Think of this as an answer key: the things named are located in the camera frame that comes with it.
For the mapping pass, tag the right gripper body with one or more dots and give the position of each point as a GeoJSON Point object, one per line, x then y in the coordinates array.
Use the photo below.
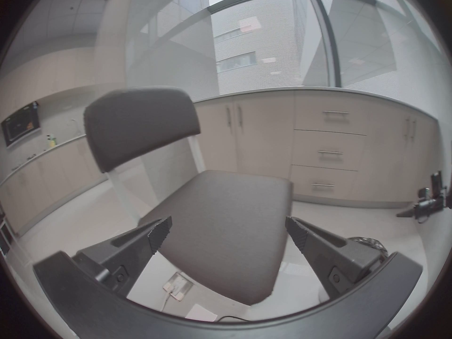
{"type": "Point", "coordinates": [427, 207]}

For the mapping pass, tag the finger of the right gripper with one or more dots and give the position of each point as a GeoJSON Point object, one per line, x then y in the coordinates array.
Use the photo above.
{"type": "Point", "coordinates": [408, 212]}

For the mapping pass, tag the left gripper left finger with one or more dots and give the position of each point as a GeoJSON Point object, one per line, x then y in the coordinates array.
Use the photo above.
{"type": "Point", "coordinates": [134, 245]}

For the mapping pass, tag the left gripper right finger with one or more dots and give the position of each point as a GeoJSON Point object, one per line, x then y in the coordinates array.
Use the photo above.
{"type": "Point", "coordinates": [335, 260]}

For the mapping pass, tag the black plastic bag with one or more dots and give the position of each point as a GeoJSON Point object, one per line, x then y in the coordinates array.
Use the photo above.
{"type": "Point", "coordinates": [367, 241]}

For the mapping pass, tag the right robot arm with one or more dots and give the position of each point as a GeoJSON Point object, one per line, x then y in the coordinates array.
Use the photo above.
{"type": "Point", "coordinates": [439, 185]}

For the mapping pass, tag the grey padded chair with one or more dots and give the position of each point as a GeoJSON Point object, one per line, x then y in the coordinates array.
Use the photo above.
{"type": "Point", "coordinates": [226, 217]}

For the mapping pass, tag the beige kitchen counter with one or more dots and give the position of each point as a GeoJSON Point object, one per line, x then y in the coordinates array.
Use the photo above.
{"type": "Point", "coordinates": [46, 178]}

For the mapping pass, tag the yellow bottle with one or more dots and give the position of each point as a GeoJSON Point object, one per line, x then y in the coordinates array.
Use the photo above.
{"type": "Point", "coordinates": [52, 141]}

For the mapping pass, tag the beige cabinet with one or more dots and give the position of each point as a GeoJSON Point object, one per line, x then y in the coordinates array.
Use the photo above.
{"type": "Point", "coordinates": [268, 136]}

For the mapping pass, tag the window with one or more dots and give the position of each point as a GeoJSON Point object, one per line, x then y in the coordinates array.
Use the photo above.
{"type": "Point", "coordinates": [265, 30]}

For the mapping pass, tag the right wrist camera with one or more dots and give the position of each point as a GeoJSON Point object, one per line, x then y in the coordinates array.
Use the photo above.
{"type": "Point", "coordinates": [423, 192]}

